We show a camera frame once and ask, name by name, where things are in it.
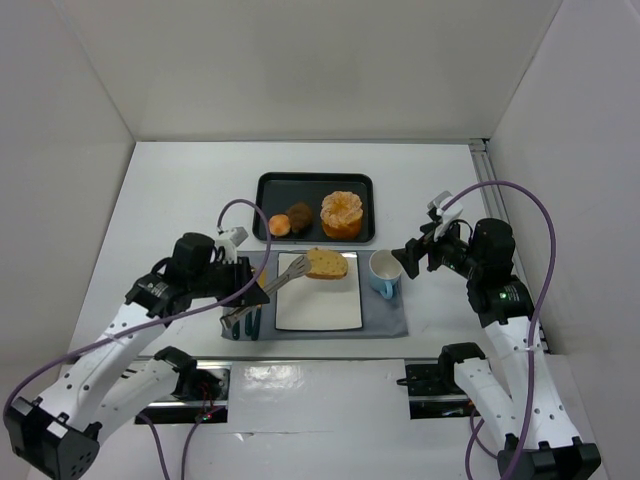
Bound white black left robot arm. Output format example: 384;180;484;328
3;227;269;479

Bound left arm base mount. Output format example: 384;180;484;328
135;360;231;425

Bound orange round cake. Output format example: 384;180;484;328
320;191;364;240

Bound gold spoon green handle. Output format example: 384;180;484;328
244;312;253;337

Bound seeded bread slice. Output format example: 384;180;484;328
306;248;349;280

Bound grey cloth placemat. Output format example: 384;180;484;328
222;250;408;341

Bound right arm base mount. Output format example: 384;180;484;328
396;362;473;420

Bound small round golden bun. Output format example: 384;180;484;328
268;214;291;237

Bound light blue mug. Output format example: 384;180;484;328
369;250;402;300

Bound white square plate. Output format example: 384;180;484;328
275;248;363;332

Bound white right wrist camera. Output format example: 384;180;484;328
428;190;463;241

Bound silver metal tongs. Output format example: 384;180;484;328
220;254;311;329

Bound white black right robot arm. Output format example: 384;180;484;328
392;218;601;479

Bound aluminium frame rail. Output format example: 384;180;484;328
468;138;554;355

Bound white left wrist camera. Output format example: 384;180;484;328
215;227;248;251

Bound brown chocolate croissant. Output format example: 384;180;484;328
286;202;313;234

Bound gold knife green handle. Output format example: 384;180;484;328
250;270;267;342

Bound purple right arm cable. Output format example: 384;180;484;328
442;180;557;479

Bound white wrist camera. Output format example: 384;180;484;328
428;190;463;241
215;227;248;251

